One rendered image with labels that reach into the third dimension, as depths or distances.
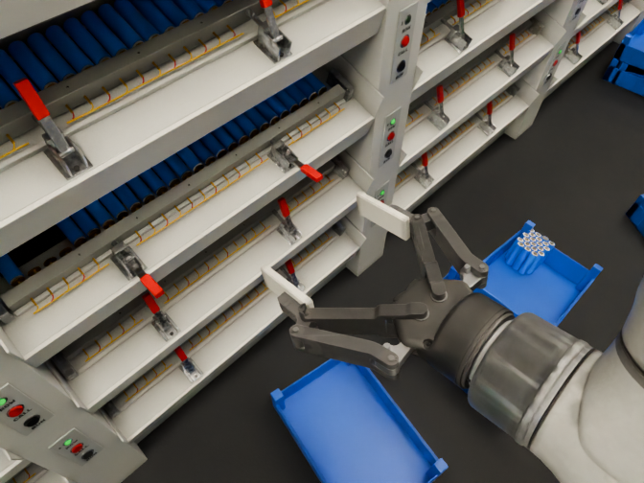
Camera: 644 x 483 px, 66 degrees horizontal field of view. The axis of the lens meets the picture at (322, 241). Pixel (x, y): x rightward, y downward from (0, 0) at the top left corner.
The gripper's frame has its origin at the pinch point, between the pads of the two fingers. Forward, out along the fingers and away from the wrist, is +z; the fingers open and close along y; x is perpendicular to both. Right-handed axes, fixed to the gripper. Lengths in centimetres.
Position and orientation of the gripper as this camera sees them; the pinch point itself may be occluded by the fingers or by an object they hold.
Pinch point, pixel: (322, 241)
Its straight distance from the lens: 51.9
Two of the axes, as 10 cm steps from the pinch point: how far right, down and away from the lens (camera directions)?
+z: -6.8, -4.5, 5.8
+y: 7.2, -5.7, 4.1
